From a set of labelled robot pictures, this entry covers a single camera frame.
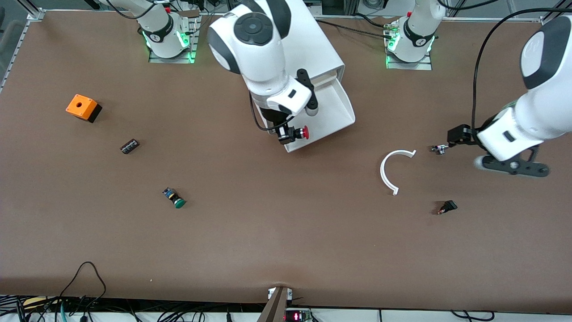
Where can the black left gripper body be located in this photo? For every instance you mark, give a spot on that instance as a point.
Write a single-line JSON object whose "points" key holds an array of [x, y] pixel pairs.
{"points": [[467, 134]]}

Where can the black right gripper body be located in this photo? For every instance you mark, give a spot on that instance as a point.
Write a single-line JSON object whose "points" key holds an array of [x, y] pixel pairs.
{"points": [[273, 118]]}

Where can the red push button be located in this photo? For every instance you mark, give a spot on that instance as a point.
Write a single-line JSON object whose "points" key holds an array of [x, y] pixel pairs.
{"points": [[304, 132]]}

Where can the white plastic drawer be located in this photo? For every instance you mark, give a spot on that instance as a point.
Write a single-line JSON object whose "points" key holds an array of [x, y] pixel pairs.
{"points": [[333, 107]]}

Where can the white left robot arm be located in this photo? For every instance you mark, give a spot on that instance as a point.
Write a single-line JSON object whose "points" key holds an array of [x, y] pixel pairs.
{"points": [[536, 112]]}

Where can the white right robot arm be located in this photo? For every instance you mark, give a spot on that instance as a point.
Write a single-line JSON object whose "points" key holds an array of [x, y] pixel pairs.
{"points": [[263, 67]]}

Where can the white drawer cabinet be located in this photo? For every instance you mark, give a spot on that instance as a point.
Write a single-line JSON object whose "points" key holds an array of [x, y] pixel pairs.
{"points": [[317, 40]]}

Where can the green push button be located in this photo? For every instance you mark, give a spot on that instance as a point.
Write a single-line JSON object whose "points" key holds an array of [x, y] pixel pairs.
{"points": [[178, 203]]}

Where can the white curved plastic part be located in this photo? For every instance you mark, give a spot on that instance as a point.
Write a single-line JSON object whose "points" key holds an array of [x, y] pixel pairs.
{"points": [[382, 173]]}

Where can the small black terminal block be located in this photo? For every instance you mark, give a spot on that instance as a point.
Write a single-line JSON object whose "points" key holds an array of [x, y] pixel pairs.
{"points": [[129, 146]]}

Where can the device with red display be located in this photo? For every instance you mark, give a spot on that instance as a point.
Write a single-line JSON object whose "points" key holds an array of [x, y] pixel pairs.
{"points": [[297, 316]]}

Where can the yellow label tag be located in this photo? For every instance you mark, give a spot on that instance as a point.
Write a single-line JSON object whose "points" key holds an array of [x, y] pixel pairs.
{"points": [[33, 302]]}

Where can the small metal toggle switch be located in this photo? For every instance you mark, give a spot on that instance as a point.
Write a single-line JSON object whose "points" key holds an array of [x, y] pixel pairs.
{"points": [[440, 149]]}

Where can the small black rocker switch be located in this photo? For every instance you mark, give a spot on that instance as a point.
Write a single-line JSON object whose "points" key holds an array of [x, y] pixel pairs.
{"points": [[449, 205]]}

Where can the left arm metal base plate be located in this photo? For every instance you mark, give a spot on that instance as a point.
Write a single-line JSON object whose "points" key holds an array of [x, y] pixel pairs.
{"points": [[409, 66]]}

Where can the aluminium table edge rail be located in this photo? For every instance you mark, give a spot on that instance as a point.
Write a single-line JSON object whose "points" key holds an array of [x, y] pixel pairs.
{"points": [[464, 19]]}

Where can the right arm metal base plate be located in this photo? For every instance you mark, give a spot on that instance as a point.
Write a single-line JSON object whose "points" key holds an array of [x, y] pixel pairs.
{"points": [[172, 60]]}

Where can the aluminium frame profile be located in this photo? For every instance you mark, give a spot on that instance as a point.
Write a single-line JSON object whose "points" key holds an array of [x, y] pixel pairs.
{"points": [[35, 14], [546, 20]]}

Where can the white mount bracket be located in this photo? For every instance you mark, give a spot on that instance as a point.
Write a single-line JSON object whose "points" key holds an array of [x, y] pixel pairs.
{"points": [[290, 294]]}

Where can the brown camera mount post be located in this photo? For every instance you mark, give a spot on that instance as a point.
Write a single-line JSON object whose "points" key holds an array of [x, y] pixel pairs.
{"points": [[275, 308]]}

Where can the orange button enclosure box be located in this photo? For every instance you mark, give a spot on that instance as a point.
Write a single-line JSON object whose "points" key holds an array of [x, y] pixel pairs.
{"points": [[80, 107]]}

